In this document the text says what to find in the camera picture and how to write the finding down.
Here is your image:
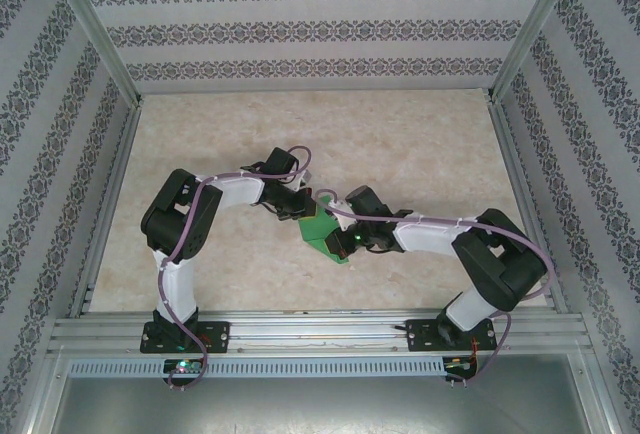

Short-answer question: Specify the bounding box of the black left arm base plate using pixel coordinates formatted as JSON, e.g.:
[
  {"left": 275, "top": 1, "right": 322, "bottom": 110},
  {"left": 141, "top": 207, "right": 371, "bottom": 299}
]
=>
[{"left": 141, "top": 321, "right": 231, "bottom": 355}]

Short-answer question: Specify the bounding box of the aluminium mounting rail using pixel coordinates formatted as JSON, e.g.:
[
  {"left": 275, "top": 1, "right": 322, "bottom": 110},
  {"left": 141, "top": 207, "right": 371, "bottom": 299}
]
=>
[{"left": 47, "top": 306, "right": 594, "bottom": 355}]

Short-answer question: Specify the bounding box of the circuit board with lights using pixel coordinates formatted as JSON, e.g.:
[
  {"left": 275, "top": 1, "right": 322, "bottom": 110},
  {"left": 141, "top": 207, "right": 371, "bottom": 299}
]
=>
[
  {"left": 164, "top": 359, "right": 204, "bottom": 375},
  {"left": 446, "top": 356, "right": 479, "bottom": 373}
]

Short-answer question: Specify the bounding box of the green paper sheet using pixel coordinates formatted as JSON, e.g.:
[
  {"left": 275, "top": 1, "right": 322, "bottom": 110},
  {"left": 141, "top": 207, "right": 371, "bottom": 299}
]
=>
[{"left": 297, "top": 193, "right": 352, "bottom": 267}]

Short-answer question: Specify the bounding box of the aluminium side rail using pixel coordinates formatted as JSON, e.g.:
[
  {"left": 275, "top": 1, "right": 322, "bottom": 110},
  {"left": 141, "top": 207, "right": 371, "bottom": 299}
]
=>
[
  {"left": 67, "top": 98, "right": 146, "bottom": 318},
  {"left": 487, "top": 98, "right": 569, "bottom": 315}
]

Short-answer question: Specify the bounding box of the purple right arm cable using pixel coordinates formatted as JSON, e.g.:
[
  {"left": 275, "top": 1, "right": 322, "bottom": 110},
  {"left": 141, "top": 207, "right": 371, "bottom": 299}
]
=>
[{"left": 313, "top": 188, "right": 555, "bottom": 390}]

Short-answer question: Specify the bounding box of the slotted grey cable duct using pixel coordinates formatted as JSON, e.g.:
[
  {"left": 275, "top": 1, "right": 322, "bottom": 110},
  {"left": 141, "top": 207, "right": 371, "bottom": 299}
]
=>
[{"left": 67, "top": 357, "right": 446, "bottom": 379}]

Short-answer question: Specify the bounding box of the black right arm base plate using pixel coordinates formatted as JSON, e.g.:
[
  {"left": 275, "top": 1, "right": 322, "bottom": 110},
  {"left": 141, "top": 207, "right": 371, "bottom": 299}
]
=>
[{"left": 407, "top": 318, "right": 497, "bottom": 354}]

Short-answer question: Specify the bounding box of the aluminium frame post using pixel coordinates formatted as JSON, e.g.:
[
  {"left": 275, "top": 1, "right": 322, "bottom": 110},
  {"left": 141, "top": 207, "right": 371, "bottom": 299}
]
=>
[
  {"left": 39, "top": 0, "right": 146, "bottom": 108},
  {"left": 485, "top": 0, "right": 589, "bottom": 105}
]

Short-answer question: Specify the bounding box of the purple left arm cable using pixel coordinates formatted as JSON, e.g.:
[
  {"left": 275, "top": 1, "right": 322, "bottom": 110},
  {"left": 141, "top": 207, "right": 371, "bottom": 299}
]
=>
[{"left": 157, "top": 144, "right": 316, "bottom": 393}]

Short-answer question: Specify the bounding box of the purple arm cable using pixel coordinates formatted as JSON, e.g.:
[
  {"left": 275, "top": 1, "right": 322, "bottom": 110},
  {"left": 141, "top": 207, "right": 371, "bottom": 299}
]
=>
[
  {"left": 313, "top": 188, "right": 555, "bottom": 390},
  {"left": 157, "top": 144, "right": 316, "bottom": 393}
]

